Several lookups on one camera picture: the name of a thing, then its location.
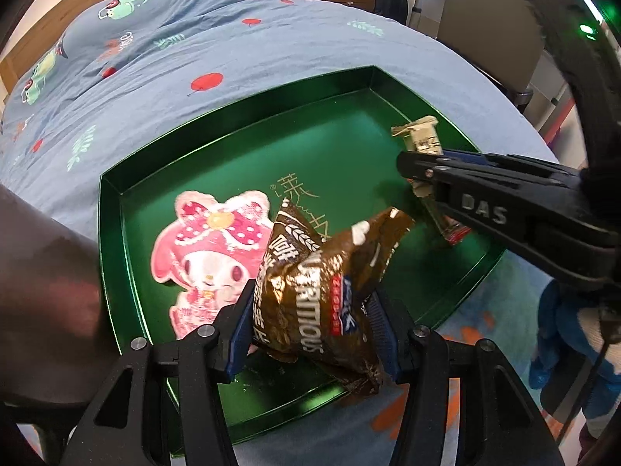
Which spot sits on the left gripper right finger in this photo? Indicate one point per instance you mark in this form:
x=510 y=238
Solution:
x=499 y=422

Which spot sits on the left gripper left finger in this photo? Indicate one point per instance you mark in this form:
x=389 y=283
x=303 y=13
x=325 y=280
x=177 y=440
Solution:
x=125 y=424

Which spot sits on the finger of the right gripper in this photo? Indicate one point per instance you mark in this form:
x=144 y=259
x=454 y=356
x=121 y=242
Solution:
x=485 y=194
x=495 y=157

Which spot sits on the beige candy snack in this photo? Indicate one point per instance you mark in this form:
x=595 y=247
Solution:
x=420 y=137

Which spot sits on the brown nutritious snack packet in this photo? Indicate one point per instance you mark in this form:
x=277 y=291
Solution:
x=310 y=293

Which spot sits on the blue gloved right hand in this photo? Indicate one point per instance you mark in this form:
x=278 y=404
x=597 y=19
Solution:
x=568 y=338

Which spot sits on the small red candy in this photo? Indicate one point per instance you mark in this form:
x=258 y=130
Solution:
x=455 y=234

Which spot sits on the olive chair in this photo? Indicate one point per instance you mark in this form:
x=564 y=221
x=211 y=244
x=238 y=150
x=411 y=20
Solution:
x=501 y=38

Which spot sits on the dark metallic mug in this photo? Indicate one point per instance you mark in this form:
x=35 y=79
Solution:
x=56 y=342

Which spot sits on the black bag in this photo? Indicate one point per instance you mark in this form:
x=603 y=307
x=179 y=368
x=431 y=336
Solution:
x=392 y=9

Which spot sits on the green tray box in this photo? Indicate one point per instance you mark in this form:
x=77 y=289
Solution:
x=184 y=224

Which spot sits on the blue patterned bedsheet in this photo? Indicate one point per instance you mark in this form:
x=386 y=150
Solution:
x=127 y=72

